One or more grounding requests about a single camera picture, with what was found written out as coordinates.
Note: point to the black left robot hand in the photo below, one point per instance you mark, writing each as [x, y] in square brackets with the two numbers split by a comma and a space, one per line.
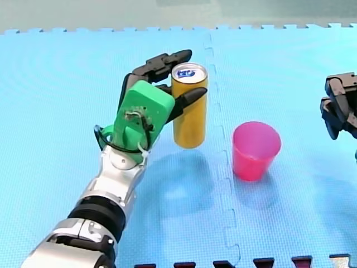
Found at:
[156, 67]

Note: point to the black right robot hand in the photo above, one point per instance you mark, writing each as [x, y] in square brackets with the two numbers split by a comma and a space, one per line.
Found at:
[341, 103]

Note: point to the yellow drink can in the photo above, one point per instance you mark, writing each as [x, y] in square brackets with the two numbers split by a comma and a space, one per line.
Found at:
[190, 111]

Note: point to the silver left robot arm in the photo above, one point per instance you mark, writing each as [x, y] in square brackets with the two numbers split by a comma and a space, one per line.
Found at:
[117, 173]

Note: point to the pink plastic cup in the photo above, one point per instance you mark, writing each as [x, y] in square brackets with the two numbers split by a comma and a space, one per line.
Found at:
[255, 152]

